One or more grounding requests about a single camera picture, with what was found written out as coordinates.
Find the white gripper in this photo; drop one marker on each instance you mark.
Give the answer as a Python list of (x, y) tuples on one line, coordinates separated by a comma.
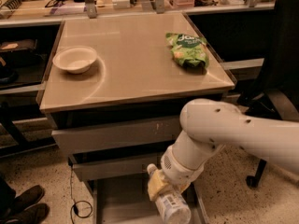
[(177, 169)]

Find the clear plastic water bottle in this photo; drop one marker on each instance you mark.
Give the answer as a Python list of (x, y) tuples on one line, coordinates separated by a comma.
[(172, 207)]

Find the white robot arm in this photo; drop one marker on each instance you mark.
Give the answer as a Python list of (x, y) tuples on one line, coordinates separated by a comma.
[(207, 126)]

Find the open bottom drawer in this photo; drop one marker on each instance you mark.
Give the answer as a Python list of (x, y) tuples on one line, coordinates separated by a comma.
[(124, 200)]

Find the middle grey drawer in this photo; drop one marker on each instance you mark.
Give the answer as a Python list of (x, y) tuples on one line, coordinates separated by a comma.
[(99, 165)]

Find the grey drawer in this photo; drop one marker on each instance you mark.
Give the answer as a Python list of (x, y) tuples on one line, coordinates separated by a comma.
[(99, 165), (116, 135)]

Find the grey drawer cabinet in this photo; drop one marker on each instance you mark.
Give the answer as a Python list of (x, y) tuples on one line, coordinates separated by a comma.
[(134, 77)]

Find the top grey drawer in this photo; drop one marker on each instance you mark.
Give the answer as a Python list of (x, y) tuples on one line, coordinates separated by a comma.
[(116, 135)]

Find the upper brown shoe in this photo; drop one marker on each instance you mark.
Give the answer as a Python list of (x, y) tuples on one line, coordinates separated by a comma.
[(31, 196)]

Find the brown shoe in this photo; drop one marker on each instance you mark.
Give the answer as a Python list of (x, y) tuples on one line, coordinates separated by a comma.
[(32, 215), (31, 196)]

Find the lower brown shoe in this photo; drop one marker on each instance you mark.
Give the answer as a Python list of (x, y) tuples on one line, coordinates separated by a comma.
[(32, 215)]

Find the green snack bag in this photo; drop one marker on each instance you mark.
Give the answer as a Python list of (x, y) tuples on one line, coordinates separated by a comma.
[(188, 50)]

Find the black office chair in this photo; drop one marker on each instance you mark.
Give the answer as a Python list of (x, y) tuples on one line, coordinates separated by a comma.
[(273, 96)]

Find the white paper bowl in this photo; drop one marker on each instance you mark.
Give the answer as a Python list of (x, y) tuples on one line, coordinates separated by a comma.
[(75, 60)]

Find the black coiled spring tool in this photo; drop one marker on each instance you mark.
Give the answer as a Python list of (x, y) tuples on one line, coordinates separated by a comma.
[(8, 8)]

